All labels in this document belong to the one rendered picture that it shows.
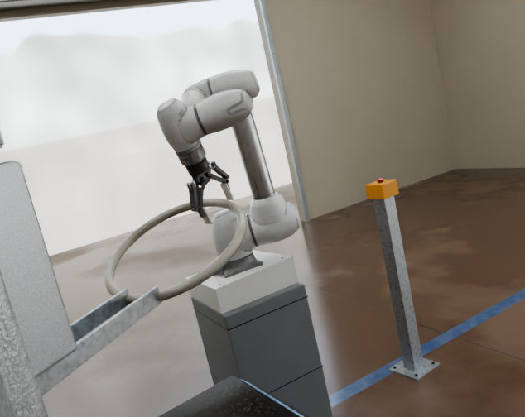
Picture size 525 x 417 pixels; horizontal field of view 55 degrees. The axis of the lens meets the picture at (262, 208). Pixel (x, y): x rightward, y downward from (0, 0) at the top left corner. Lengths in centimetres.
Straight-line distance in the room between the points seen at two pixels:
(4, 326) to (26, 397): 3
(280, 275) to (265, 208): 30
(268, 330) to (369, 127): 590
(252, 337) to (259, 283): 23
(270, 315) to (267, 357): 18
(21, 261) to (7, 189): 14
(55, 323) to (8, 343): 91
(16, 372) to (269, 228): 197
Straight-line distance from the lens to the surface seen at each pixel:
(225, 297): 211
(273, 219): 216
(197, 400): 146
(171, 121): 158
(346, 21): 782
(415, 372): 303
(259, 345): 220
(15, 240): 108
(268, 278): 219
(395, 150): 813
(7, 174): 109
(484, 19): 839
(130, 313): 137
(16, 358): 23
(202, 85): 212
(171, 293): 144
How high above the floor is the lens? 155
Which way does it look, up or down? 10 degrees down
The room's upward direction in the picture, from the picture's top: 13 degrees counter-clockwise
